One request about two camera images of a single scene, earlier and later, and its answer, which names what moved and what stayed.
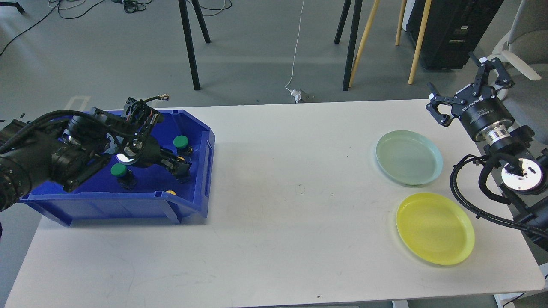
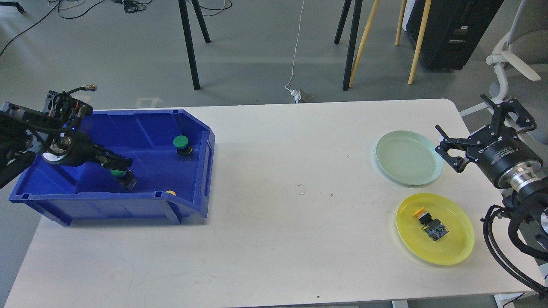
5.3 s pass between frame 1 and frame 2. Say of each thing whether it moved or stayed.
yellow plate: stayed
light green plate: stayed
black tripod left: stayed
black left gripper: moved
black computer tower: stayed
